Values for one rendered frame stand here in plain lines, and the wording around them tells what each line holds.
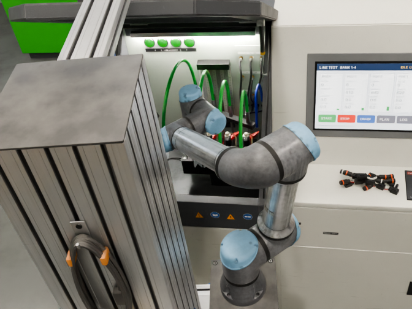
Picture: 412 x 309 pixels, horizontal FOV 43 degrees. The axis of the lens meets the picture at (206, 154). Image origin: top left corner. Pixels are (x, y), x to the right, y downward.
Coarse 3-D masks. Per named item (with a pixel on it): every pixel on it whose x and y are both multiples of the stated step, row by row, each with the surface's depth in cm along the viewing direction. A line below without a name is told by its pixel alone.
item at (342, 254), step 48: (288, 0) 206; (336, 0) 201; (384, 0) 197; (288, 48) 196; (336, 48) 192; (384, 48) 189; (288, 96) 205; (336, 144) 211; (384, 144) 207; (336, 240) 215; (384, 240) 210; (288, 288) 245; (336, 288) 239; (384, 288) 232
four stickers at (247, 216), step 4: (196, 212) 218; (200, 212) 217; (212, 212) 216; (216, 212) 216; (196, 216) 220; (200, 216) 219; (212, 216) 218; (216, 216) 218; (228, 216) 216; (232, 216) 216; (244, 216) 214; (248, 216) 214; (252, 216) 214
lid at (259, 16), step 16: (80, 0) 133; (144, 0) 127; (160, 0) 126; (176, 0) 125; (192, 0) 125; (208, 0) 127; (224, 0) 130; (240, 0) 133; (16, 16) 142; (32, 16) 133; (48, 16) 132; (64, 16) 132; (128, 16) 129; (144, 16) 128; (160, 16) 127; (176, 16) 126; (192, 16) 128; (208, 16) 130; (224, 16) 132; (240, 16) 135; (256, 16) 137; (272, 16) 173
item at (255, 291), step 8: (224, 280) 166; (256, 280) 163; (264, 280) 169; (224, 288) 167; (232, 288) 164; (240, 288) 162; (248, 288) 163; (256, 288) 165; (264, 288) 168; (224, 296) 168; (232, 296) 165; (240, 296) 164; (248, 296) 164; (256, 296) 165; (232, 304) 167; (240, 304) 165; (248, 304) 166
